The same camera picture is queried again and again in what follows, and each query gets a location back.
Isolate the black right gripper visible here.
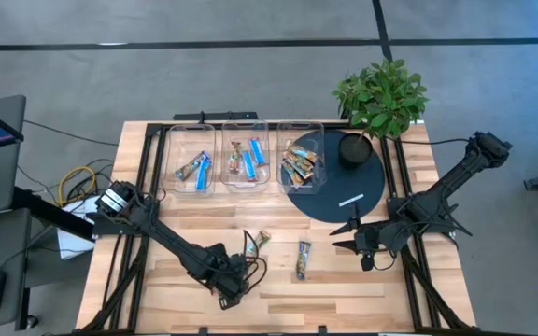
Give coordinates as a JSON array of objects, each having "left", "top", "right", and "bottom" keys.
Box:
[{"left": 328, "top": 203, "right": 400, "bottom": 273}]

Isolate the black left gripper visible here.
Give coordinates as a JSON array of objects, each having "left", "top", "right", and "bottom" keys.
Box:
[{"left": 202, "top": 241, "right": 252, "bottom": 312}]

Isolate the blue green granola bar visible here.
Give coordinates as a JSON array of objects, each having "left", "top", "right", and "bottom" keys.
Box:
[
  {"left": 174, "top": 151, "right": 205, "bottom": 182},
  {"left": 295, "top": 239, "right": 313, "bottom": 282},
  {"left": 195, "top": 150, "right": 213, "bottom": 191}
]

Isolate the white label strip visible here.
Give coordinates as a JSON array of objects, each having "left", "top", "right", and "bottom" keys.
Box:
[{"left": 338, "top": 192, "right": 366, "bottom": 208}]

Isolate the dark blue round mat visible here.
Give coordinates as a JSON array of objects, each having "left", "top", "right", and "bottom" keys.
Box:
[{"left": 280, "top": 129, "right": 386, "bottom": 224}]

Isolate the clear plastic bin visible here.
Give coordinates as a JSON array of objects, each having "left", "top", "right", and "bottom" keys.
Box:
[
  {"left": 219, "top": 119, "right": 272, "bottom": 193},
  {"left": 162, "top": 122, "right": 217, "bottom": 193},
  {"left": 276, "top": 120, "right": 327, "bottom": 196}
]

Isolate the potted green plant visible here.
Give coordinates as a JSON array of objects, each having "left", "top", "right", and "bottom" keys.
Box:
[{"left": 332, "top": 58, "right": 430, "bottom": 170}]

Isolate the white box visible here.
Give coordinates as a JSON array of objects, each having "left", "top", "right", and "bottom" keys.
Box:
[{"left": 56, "top": 194, "right": 100, "bottom": 261}]

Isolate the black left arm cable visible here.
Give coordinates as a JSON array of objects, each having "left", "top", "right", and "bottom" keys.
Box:
[{"left": 242, "top": 229, "right": 269, "bottom": 293}]

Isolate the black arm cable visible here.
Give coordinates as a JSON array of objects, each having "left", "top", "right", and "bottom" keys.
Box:
[
  {"left": 366, "top": 134, "right": 474, "bottom": 273},
  {"left": 242, "top": 229, "right": 269, "bottom": 293}
]

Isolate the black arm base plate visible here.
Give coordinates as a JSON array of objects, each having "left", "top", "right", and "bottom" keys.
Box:
[
  {"left": 92, "top": 212, "right": 160, "bottom": 237},
  {"left": 386, "top": 194, "right": 456, "bottom": 235}
]

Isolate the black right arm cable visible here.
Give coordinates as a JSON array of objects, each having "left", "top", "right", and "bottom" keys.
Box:
[{"left": 366, "top": 134, "right": 474, "bottom": 273}]

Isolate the black bar camera mount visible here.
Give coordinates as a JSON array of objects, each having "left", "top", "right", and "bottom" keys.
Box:
[{"left": 172, "top": 110, "right": 260, "bottom": 123}]

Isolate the yellow cable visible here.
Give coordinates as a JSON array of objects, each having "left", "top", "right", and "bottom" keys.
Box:
[{"left": 58, "top": 165, "right": 98, "bottom": 205}]

